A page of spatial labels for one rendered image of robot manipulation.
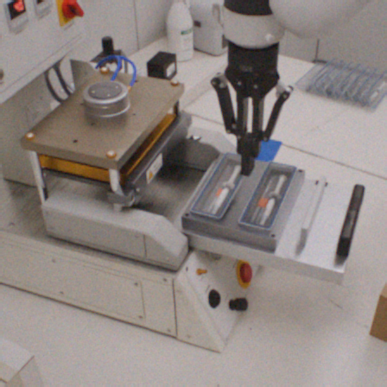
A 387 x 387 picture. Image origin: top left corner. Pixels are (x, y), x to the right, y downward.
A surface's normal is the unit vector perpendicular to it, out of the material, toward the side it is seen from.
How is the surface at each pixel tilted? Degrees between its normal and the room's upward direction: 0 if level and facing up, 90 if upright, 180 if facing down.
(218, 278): 65
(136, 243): 90
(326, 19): 96
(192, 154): 90
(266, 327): 0
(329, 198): 0
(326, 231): 0
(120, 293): 90
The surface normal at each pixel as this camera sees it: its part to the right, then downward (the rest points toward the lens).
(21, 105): 0.94, 0.22
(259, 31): 0.11, 0.63
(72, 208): 0.00, -0.77
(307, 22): -0.29, 0.74
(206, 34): -0.62, 0.50
